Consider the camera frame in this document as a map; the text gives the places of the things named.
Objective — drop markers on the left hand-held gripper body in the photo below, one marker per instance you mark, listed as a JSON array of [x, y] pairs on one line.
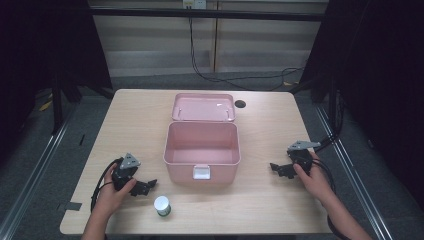
[[124, 171]]

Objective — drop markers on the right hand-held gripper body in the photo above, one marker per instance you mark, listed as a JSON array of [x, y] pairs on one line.
[[302, 155]]

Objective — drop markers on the small white-lidded jar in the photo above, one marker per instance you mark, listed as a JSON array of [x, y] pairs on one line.
[[162, 205]]

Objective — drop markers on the pink plastic storage box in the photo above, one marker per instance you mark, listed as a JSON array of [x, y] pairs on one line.
[[202, 141]]

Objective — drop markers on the person's left hand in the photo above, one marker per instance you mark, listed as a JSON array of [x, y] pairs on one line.
[[111, 197]]

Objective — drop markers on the person's right hand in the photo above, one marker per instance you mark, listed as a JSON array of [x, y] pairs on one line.
[[314, 181]]

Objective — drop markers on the black metal stand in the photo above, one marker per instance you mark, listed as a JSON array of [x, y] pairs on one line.
[[328, 96], [58, 96]]

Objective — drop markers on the dark curtain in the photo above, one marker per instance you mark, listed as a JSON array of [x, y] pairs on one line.
[[376, 93], [43, 66]]

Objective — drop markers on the black horizontal bar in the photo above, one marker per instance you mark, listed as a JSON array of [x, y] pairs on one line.
[[206, 14]]

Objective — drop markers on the white wall socket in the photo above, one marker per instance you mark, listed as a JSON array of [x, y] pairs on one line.
[[194, 4]]

